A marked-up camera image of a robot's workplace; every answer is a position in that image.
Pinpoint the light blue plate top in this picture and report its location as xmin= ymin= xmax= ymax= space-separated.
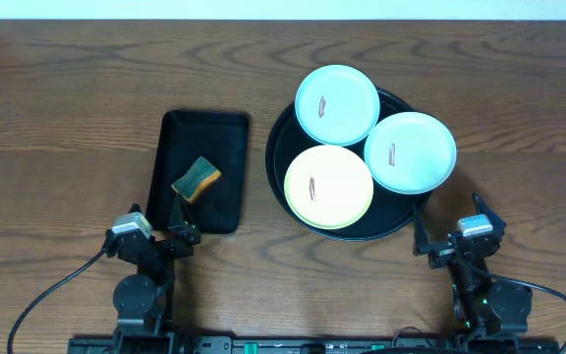
xmin=295 ymin=65 xmax=380 ymax=147

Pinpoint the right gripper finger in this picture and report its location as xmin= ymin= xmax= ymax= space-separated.
xmin=413 ymin=207 xmax=429 ymax=256
xmin=472 ymin=193 xmax=506 ymax=230

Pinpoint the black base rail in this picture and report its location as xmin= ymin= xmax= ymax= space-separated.
xmin=67 ymin=335 xmax=559 ymax=354

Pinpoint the green and orange sponge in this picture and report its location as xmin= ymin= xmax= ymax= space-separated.
xmin=171 ymin=156 xmax=221 ymax=204

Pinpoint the light blue plate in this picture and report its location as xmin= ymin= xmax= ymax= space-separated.
xmin=295 ymin=65 xmax=380 ymax=147
xmin=364 ymin=112 xmax=457 ymax=195

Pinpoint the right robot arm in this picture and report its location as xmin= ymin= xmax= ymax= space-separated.
xmin=413 ymin=194 xmax=533 ymax=337

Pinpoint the rectangular black tray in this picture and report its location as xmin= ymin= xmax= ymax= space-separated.
xmin=145 ymin=110 xmax=250 ymax=234

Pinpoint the left black cable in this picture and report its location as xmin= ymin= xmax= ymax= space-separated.
xmin=6 ymin=245 xmax=112 ymax=354

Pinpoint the yellow plate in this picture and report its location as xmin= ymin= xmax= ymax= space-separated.
xmin=284 ymin=145 xmax=374 ymax=230

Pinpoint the round black tray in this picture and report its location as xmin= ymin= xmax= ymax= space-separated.
xmin=265 ymin=96 xmax=432 ymax=242

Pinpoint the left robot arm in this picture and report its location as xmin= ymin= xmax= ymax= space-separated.
xmin=103 ymin=195 xmax=200 ymax=335

